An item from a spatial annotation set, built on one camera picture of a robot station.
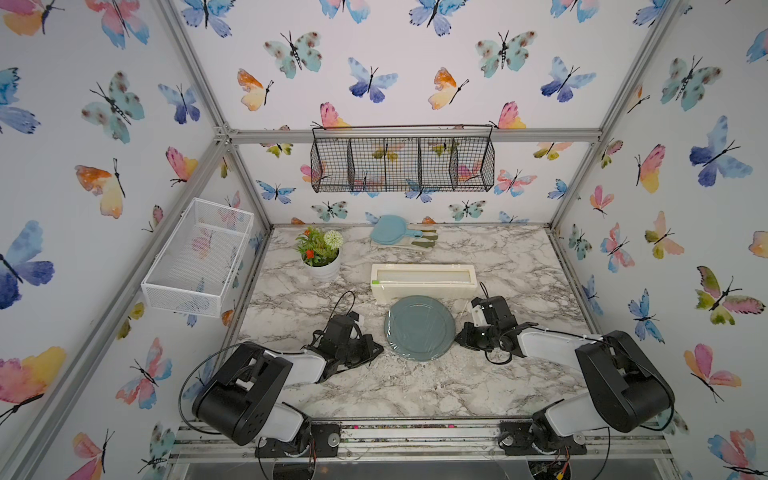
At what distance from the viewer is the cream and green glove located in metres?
1.17

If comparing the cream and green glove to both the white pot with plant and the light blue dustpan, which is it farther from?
the white pot with plant

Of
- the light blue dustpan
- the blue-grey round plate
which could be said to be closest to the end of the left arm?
the blue-grey round plate

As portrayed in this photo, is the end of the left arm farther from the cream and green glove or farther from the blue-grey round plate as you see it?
the cream and green glove

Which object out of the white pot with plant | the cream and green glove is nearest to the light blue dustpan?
the cream and green glove

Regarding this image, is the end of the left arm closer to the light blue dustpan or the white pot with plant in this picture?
the white pot with plant

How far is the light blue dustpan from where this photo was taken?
46.0 inches

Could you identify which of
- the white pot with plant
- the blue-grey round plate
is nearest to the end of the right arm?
the blue-grey round plate

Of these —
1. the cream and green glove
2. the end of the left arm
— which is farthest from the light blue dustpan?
the end of the left arm

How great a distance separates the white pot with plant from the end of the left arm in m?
0.26

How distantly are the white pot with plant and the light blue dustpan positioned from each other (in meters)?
0.22

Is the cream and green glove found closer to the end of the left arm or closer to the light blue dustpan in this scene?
the light blue dustpan

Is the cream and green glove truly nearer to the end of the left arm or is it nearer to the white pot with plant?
the white pot with plant

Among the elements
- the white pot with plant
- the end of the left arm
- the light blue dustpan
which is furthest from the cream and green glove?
the end of the left arm

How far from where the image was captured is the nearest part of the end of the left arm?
719 mm
